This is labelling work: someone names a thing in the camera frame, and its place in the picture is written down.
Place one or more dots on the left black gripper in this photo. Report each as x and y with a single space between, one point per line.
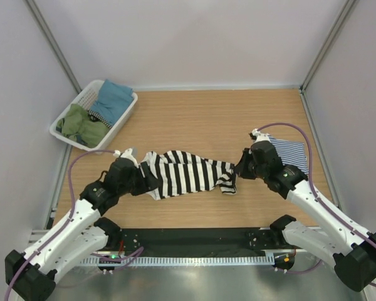
148 183

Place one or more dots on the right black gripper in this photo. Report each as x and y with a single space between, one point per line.
241 167

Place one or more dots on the black white striped garment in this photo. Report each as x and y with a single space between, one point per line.
182 173

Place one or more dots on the blue white striped tank top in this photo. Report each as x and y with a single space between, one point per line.
291 153

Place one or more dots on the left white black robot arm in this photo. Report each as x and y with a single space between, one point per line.
34 273

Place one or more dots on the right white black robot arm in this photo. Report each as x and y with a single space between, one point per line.
349 248

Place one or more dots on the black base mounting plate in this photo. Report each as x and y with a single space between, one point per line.
200 242

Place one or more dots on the dark striped garment in basket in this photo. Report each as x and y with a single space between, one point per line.
96 117

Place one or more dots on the teal folded cloth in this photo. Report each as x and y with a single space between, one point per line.
113 100

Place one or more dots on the olive green garment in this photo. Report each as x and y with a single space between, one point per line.
77 126

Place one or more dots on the white plastic laundry basket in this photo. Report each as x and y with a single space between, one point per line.
85 99

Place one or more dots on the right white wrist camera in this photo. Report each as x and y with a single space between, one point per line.
257 136

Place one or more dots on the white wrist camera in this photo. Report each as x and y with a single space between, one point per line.
257 136
129 154

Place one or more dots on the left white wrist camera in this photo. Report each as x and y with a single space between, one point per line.
129 154

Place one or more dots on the white slotted cable duct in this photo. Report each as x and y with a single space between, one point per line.
94 261

